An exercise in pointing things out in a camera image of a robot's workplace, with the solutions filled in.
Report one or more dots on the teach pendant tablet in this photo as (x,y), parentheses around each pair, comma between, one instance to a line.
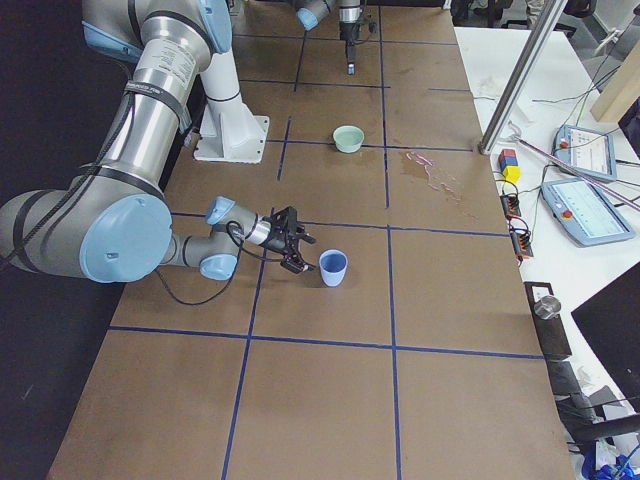
(586,150)
(584,212)

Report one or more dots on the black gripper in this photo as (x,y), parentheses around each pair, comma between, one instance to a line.
(274,241)
(346,30)

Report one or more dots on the black orange connector lower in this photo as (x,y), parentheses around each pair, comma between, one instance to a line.
(521,241)

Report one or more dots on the mint green bowl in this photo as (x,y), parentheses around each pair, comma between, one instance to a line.
(348,138)

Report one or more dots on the black orange connector upper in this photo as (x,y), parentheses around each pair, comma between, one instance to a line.
(511,205)

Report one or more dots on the steel cylinder weight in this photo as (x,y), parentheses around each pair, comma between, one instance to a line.
(547,307)

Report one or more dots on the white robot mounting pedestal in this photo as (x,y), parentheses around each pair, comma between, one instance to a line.
(229,131)

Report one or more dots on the red blue yellow cube block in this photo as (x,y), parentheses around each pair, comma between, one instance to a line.
(509,166)

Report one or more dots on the aluminium frame post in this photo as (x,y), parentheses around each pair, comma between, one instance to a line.
(530,53)

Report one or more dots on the far teach pendant tablet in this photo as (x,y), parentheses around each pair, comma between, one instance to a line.
(586,150)

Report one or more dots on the black table clamp plate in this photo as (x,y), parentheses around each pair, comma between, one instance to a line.
(550,332)

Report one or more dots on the black orange connector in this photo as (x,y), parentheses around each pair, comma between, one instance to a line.
(521,241)
(511,205)

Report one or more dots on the near teach pendant tablet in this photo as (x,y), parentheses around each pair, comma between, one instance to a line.
(584,212)

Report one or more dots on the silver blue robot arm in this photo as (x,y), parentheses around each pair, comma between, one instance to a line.
(112,223)
(310,13)

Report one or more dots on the wooden board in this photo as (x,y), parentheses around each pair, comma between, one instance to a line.
(621,92)

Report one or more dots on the black computer monitor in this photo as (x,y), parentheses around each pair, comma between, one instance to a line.
(609,322)

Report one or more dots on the long metal reacher grabber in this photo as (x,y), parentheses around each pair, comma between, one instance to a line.
(516,137)

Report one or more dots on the light blue plastic cup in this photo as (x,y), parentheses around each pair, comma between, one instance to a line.
(333,265)

